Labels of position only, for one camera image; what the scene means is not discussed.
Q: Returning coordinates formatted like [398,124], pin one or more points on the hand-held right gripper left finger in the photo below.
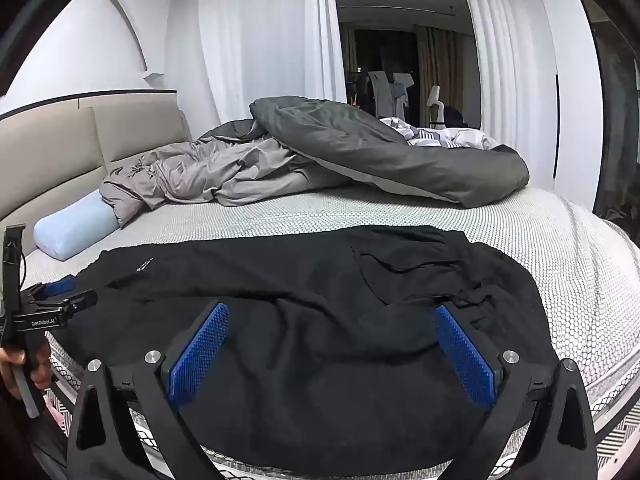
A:
[200,350]

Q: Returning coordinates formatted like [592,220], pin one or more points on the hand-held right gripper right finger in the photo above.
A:
[465,355]

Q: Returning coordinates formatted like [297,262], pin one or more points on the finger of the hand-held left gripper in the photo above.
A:
[82,300]
[60,286]

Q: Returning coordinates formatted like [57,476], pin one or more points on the black pants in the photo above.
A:
[300,310]

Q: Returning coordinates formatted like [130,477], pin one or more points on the person's left hand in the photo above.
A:
[41,367]

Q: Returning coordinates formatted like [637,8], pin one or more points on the light blue pillow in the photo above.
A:
[70,230]

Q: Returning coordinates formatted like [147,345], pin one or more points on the white honeycomb bed mat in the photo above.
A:
[500,220]

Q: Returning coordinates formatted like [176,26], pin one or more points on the beige padded headboard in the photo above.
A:
[135,130]

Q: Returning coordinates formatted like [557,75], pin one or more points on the light grey crumpled blanket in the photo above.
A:
[225,170]

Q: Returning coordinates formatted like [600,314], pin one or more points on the dark grey duvet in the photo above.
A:
[375,145]

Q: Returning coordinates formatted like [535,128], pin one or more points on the white chair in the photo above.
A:
[435,105]

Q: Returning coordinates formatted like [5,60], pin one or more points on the dark glass door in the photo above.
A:
[620,135]

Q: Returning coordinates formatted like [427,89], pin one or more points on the beige curtain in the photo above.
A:
[440,70]

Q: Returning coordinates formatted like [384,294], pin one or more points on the white sheer curtain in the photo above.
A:
[260,35]
[495,60]

